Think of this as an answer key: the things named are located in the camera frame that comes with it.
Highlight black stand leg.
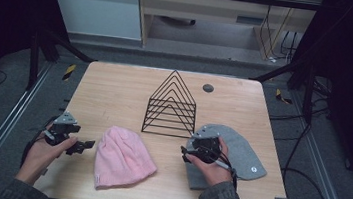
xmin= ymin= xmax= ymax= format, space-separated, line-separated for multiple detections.
xmin=246 ymin=54 xmax=321 ymax=125
xmin=25 ymin=26 xmax=98 ymax=98

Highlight left hand-held gripper cable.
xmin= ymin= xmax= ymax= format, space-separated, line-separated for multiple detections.
xmin=19 ymin=112 xmax=61 ymax=172

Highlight black floor cable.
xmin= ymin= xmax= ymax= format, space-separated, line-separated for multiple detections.
xmin=259 ymin=89 xmax=340 ymax=199

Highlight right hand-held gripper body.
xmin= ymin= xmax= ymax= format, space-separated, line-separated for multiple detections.
xmin=186 ymin=123 xmax=228 ymax=167

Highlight black wire rack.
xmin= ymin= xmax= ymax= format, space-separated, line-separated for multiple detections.
xmin=141 ymin=66 xmax=202 ymax=140

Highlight person's left hand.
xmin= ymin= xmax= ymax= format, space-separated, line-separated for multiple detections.
xmin=14 ymin=121 xmax=81 ymax=191

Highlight aluminium rail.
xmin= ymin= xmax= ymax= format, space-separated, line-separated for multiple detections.
xmin=277 ymin=88 xmax=353 ymax=199
xmin=0 ymin=57 xmax=54 ymax=199

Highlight yellow black striped tape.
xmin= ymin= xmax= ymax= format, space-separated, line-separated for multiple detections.
xmin=62 ymin=63 xmax=78 ymax=83
xmin=274 ymin=88 xmax=294 ymax=106

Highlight white cabinet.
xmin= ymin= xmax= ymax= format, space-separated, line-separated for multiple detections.
xmin=39 ymin=0 xmax=148 ymax=42

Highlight right hand-held gripper cable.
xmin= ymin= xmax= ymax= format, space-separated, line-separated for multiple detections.
xmin=203 ymin=145 xmax=243 ymax=192

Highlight grey knit beanie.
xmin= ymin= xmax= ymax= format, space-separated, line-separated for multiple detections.
xmin=181 ymin=120 xmax=273 ymax=198

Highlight grey round table grommet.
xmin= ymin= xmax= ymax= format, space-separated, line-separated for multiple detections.
xmin=201 ymin=82 xmax=215 ymax=95

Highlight hanging black and yellow cables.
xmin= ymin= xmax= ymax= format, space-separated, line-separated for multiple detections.
xmin=256 ymin=0 xmax=305 ymax=66

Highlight pink knit beanie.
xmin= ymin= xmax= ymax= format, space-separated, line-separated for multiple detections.
xmin=91 ymin=123 xmax=163 ymax=197

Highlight person's right hand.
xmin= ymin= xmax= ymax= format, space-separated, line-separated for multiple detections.
xmin=183 ymin=133 xmax=238 ymax=190

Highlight light wooden desk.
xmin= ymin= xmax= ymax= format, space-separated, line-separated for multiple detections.
xmin=129 ymin=0 xmax=325 ymax=67

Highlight hand-held gripper cable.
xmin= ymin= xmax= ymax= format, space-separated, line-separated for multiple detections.
xmin=19 ymin=112 xmax=61 ymax=172
xmin=203 ymin=145 xmax=243 ymax=192

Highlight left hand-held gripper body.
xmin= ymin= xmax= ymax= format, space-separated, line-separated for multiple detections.
xmin=40 ymin=108 xmax=83 ymax=151

